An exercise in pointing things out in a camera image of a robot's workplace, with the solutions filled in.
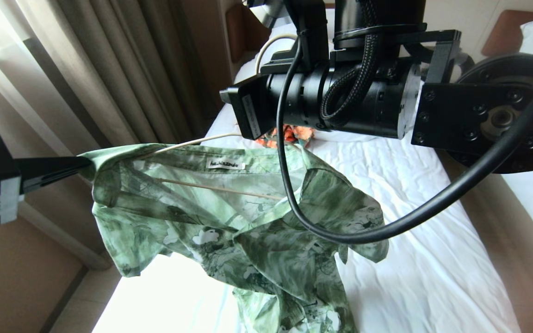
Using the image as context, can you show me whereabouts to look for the braided black cable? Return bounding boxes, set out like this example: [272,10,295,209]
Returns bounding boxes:
[320,0,384,126]

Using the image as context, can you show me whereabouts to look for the orange floral cloth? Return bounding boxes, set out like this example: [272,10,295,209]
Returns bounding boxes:
[254,124,316,149]

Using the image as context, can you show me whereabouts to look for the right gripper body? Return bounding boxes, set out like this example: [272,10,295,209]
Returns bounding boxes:
[220,59,421,141]

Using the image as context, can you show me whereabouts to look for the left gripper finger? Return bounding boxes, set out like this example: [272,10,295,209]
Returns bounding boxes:
[17,156,93,195]

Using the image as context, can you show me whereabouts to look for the green patterned shirt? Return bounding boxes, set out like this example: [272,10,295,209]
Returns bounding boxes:
[80,142,390,333]

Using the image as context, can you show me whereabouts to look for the beige curtain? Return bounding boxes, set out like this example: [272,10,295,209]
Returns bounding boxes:
[0,0,218,151]

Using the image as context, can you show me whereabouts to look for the brown headboard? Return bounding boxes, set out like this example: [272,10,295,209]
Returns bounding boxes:
[224,3,273,64]
[481,9,533,58]

